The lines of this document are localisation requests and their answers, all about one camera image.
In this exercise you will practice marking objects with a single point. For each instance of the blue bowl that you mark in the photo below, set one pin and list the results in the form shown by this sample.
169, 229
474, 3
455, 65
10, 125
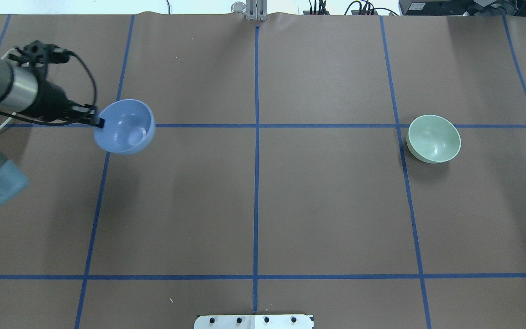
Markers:
129, 127

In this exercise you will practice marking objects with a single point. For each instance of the green bowl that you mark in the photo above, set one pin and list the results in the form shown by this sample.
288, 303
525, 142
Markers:
433, 139

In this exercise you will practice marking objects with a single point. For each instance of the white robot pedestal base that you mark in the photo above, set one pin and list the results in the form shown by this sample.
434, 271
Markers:
255, 321

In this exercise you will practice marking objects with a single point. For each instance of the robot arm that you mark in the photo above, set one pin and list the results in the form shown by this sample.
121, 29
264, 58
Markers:
26, 95

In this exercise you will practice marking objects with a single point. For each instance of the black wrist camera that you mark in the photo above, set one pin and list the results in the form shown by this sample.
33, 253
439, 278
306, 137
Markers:
39, 53

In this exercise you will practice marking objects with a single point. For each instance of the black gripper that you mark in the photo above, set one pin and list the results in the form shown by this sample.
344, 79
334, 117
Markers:
50, 103

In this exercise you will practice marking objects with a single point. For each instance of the black electronics box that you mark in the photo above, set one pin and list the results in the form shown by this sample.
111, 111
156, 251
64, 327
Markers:
462, 7

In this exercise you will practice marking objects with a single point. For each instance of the black cable cluster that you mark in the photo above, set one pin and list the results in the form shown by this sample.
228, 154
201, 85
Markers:
339, 7

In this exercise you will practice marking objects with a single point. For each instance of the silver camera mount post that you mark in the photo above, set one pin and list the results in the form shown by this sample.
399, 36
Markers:
254, 10

